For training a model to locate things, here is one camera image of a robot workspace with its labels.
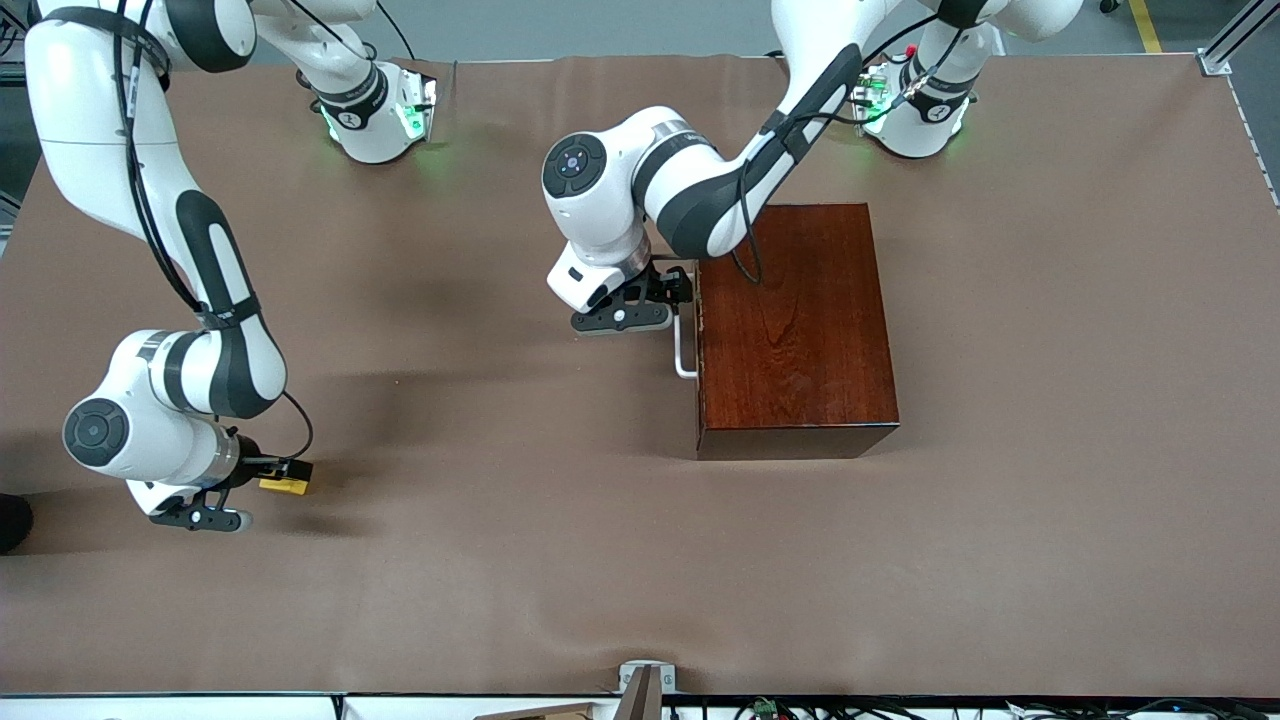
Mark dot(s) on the brown table cover sheet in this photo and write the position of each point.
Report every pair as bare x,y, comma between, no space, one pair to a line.
500,550

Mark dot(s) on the black round object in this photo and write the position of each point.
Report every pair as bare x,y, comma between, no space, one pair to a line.
12,522

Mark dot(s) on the aluminium frame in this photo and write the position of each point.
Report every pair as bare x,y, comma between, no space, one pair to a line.
1218,62

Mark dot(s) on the grey brown post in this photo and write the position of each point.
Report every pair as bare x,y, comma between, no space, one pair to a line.
640,700

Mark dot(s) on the yellow block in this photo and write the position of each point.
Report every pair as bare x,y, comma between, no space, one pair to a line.
285,487

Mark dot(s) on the small metal bracket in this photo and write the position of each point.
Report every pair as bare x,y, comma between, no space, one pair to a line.
665,680

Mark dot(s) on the dark wooden drawer cabinet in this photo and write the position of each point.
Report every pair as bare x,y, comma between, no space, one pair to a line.
820,340

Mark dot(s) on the green terminal connector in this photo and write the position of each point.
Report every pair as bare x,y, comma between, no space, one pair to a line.
766,707

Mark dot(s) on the tan cardboard piece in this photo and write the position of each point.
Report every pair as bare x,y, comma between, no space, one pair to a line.
560,713

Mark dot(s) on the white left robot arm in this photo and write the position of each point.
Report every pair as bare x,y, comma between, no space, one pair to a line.
600,225

